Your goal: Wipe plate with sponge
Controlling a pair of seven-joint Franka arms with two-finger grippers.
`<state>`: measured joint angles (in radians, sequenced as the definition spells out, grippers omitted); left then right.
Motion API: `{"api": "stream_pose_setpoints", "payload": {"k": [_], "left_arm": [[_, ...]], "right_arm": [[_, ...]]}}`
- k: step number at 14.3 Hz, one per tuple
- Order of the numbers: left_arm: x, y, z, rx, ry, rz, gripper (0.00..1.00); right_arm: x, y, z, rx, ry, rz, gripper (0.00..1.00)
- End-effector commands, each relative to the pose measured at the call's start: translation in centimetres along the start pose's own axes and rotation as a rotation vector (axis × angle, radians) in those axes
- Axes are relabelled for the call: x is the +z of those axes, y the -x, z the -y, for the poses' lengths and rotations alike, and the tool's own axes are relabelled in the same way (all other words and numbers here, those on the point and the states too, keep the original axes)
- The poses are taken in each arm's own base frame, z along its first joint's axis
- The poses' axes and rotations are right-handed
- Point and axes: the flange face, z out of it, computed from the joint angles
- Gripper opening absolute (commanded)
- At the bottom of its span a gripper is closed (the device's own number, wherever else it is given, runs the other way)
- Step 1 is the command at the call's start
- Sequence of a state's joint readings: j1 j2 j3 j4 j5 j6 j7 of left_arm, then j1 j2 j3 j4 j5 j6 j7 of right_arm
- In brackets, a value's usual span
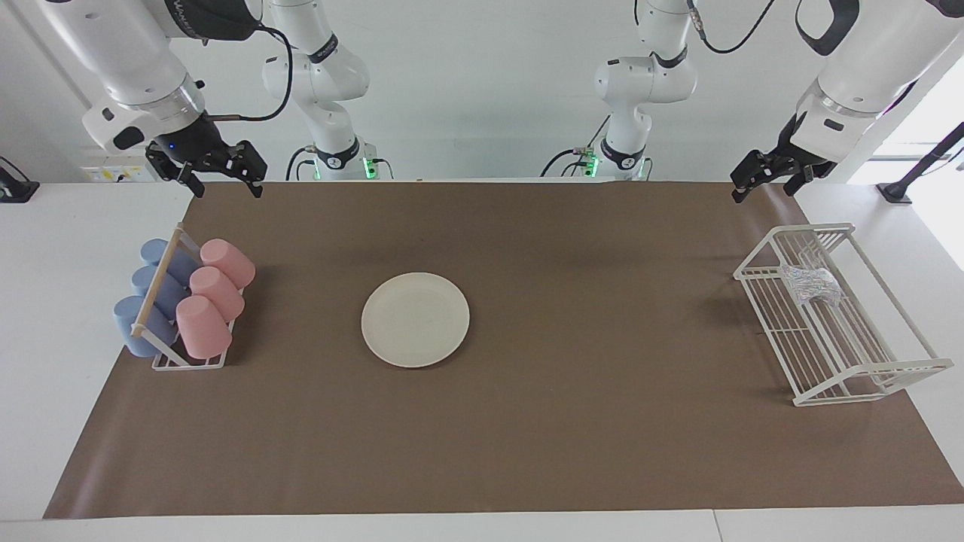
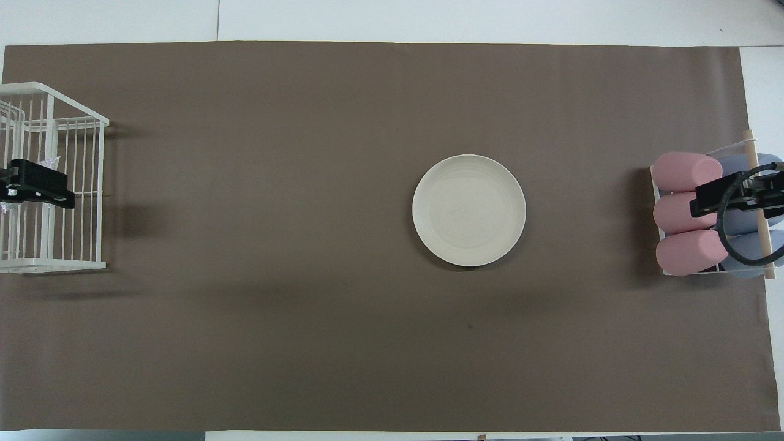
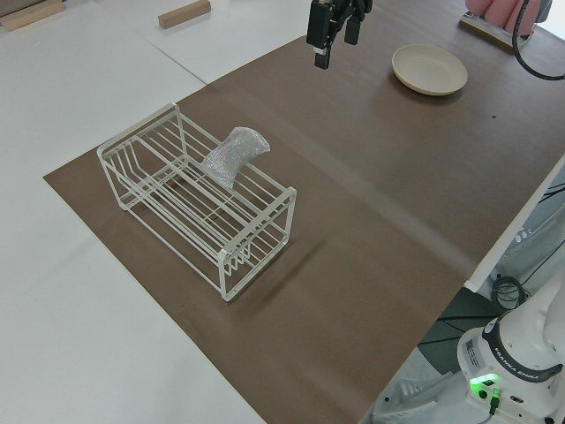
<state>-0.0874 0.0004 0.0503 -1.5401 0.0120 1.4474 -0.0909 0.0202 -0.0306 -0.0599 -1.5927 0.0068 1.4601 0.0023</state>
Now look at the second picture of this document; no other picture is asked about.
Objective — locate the silver mesh sponge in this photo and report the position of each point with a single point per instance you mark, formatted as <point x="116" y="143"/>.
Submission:
<point x="50" y="163"/>

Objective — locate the brown table mat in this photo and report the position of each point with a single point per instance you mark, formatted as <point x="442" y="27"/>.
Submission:
<point x="306" y="184"/>

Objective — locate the pink plastic cup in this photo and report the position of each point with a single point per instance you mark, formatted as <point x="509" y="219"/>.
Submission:
<point x="680" y="171"/>
<point x="686" y="252"/>
<point x="674" y="214"/>

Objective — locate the cream round plate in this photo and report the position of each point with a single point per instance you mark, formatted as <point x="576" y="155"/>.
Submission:
<point x="468" y="211"/>

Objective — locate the blue plastic cup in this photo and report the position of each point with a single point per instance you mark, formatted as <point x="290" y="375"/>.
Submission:
<point x="738" y="164"/>
<point x="742" y="220"/>
<point x="746" y="244"/>

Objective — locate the white cup rack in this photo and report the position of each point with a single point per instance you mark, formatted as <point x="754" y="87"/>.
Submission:
<point x="763" y="233"/>

